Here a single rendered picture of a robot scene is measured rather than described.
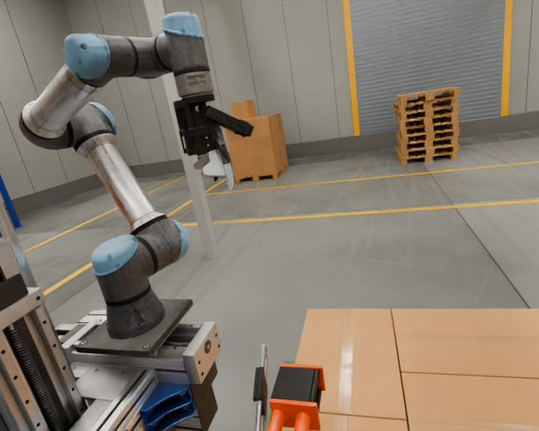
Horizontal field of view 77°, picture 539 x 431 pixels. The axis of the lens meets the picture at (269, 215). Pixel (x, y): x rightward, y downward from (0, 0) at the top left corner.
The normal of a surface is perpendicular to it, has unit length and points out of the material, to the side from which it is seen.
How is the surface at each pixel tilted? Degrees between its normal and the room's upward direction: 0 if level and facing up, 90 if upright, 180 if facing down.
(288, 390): 0
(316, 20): 90
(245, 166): 90
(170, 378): 90
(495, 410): 0
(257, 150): 90
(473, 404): 0
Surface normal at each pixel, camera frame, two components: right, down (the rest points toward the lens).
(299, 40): -0.26, 0.33
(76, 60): -0.55, 0.34
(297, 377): -0.16, -0.94
